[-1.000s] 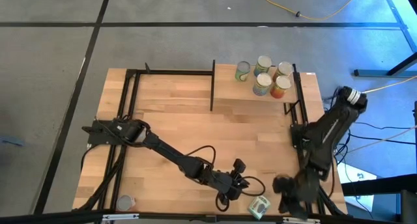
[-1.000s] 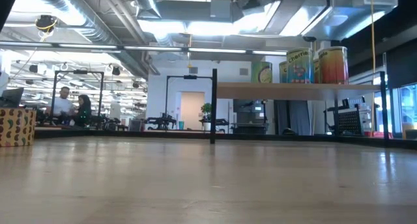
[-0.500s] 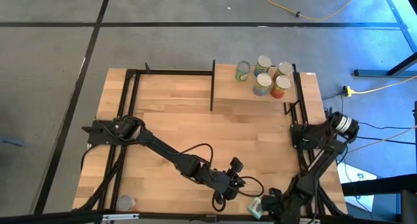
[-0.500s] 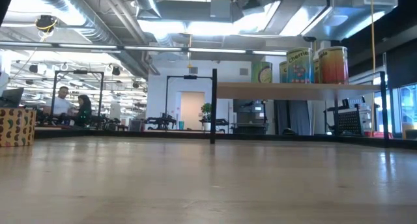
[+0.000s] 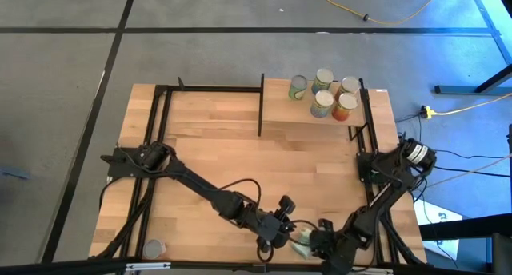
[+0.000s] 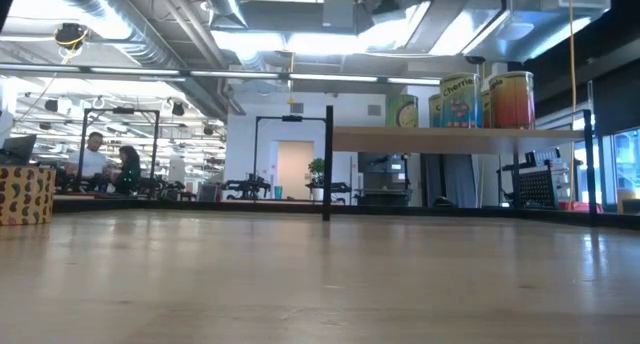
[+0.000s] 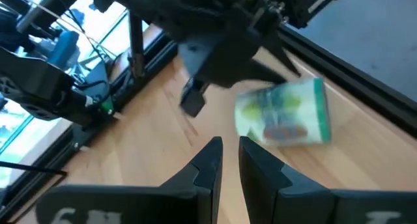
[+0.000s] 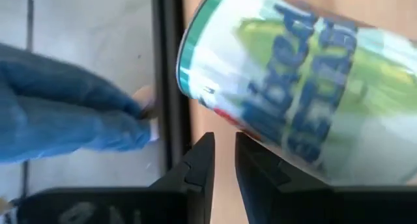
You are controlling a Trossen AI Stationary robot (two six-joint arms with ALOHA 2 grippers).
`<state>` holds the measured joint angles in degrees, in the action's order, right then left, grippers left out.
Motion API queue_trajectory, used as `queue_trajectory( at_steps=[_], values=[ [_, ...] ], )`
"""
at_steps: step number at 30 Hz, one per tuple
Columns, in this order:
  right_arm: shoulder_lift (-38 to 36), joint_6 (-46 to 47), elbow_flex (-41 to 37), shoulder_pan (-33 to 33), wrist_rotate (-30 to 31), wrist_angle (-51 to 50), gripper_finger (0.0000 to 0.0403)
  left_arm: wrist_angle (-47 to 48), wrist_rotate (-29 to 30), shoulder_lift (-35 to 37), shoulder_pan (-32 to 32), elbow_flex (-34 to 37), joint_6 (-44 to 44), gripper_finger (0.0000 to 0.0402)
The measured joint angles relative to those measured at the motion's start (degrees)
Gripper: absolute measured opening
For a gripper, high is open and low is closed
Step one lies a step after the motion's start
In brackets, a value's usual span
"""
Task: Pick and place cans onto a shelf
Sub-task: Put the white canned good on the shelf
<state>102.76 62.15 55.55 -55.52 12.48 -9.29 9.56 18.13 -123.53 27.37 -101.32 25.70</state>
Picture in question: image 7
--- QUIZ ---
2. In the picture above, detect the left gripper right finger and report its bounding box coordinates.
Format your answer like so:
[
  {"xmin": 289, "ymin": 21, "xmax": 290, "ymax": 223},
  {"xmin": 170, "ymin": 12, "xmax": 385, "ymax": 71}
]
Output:
[{"xmin": 238, "ymin": 135, "xmax": 417, "ymax": 224}]

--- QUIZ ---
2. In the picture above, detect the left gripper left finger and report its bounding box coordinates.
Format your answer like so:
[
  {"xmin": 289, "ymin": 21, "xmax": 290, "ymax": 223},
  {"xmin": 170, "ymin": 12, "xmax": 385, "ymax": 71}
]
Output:
[{"xmin": 35, "ymin": 135, "xmax": 224, "ymax": 224}]

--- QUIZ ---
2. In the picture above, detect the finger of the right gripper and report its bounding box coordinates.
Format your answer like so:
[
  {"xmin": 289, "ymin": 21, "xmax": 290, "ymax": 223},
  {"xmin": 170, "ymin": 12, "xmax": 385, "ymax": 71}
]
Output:
[
  {"xmin": 179, "ymin": 76, "xmax": 210, "ymax": 118},
  {"xmin": 259, "ymin": 36, "xmax": 302, "ymax": 78}
]

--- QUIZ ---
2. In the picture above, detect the white vegetable can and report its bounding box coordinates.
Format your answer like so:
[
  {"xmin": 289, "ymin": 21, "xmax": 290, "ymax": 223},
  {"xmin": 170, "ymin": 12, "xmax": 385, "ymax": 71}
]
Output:
[{"xmin": 233, "ymin": 76, "xmax": 332, "ymax": 147}]

